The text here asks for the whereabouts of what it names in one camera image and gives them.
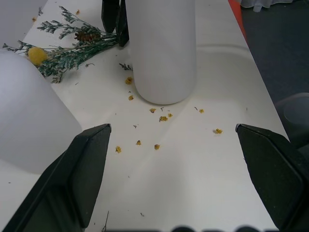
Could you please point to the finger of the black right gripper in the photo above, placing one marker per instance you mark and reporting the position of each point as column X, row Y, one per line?
column 109, row 17
column 122, row 29

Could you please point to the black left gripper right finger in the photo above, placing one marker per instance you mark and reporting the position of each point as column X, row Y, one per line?
column 277, row 178

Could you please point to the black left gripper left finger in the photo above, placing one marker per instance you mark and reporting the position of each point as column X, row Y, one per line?
column 60, row 188

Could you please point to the dried green flower bouquet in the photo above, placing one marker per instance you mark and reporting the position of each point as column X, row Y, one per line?
column 72, row 54

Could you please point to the small green dried sprig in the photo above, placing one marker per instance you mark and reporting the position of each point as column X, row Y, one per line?
column 126, row 66

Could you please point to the tall white cylindrical vase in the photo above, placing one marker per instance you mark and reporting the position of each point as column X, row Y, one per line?
column 164, row 53
column 29, row 116

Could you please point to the thin dark dried twig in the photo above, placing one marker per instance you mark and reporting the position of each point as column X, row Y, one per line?
column 105, row 221

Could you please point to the grey round container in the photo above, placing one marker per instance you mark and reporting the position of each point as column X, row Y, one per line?
column 297, row 113

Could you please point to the white cloth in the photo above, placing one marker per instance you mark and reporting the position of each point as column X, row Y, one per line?
column 256, row 3

